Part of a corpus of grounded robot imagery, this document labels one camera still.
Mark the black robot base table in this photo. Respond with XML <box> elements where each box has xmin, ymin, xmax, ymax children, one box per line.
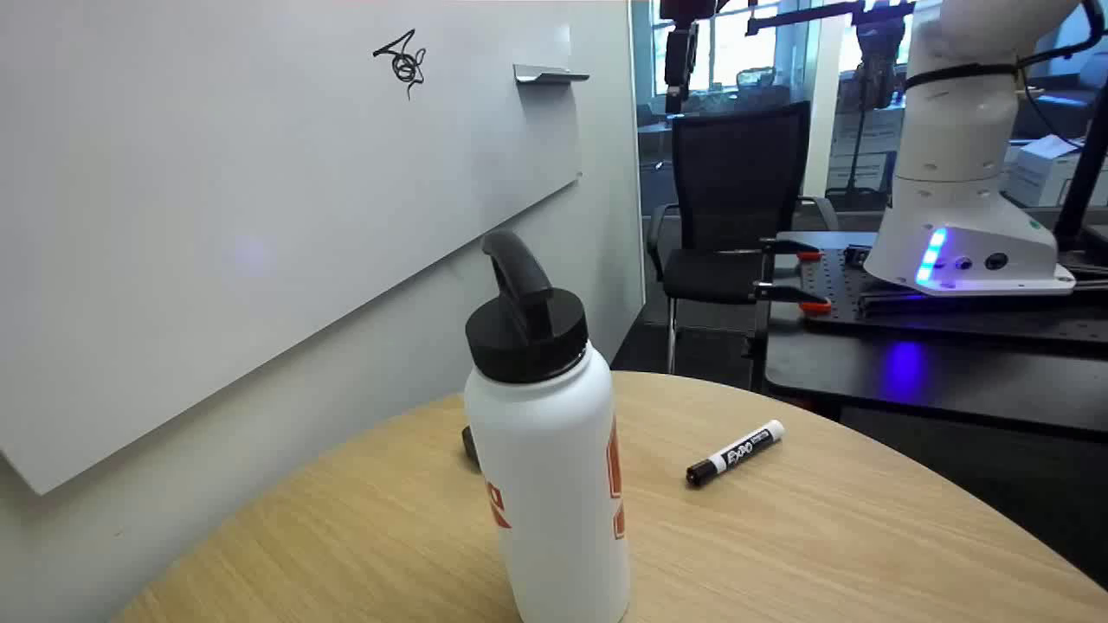
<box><xmin>764</xmin><ymin>233</ymin><xmax>1108</xmax><ymax>436</ymax></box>

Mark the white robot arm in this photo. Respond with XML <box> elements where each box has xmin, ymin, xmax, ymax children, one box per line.
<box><xmin>861</xmin><ymin>0</ymin><xmax>1106</xmax><ymax>297</ymax></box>

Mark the white metal water bottle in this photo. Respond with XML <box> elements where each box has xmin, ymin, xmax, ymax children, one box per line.
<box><xmin>463</xmin><ymin>347</ymin><xmax>629</xmax><ymax>623</ymax></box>

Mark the black whiteboard eraser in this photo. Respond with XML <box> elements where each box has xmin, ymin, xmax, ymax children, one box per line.
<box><xmin>462</xmin><ymin>427</ymin><xmax>482</xmax><ymax>473</ymax></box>

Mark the black and white marker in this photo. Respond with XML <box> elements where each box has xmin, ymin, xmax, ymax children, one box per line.
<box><xmin>686</xmin><ymin>417</ymin><xmax>788</xmax><ymax>487</ymax></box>

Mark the black office chair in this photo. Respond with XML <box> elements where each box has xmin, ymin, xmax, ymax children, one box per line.
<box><xmin>648</xmin><ymin>100</ymin><xmax>837</xmax><ymax>365</ymax></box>

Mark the grey whiteboard marker tray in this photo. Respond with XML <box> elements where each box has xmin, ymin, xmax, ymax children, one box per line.
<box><xmin>513</xmin><ymin>63</ymin><xmax>589</xmax><ymax>86</ymax></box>

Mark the round wooden table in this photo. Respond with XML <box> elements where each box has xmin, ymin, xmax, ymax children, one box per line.
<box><xmin>111</xmin><ymin>369</ymin><xmax>1108</xmax><ymax>623</ymax></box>

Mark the white box on shelf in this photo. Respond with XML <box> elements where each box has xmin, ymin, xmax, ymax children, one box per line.
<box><xmin>1002</xmin><ymin>135</ymin><xmax>1082</xmax><ymax>206</ymax></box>

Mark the orange handled clamp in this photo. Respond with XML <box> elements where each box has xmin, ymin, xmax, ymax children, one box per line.
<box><xmin>755</xmin><ymin>280</ymin><xmax>835</xmax><ymax>319</ymax></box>

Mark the large wall whiteboard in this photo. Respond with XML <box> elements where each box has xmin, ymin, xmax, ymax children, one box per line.
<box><xmin>0</xmin><ymin>0</ymin><xmax>584</xmax><ymax>496</ymax></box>

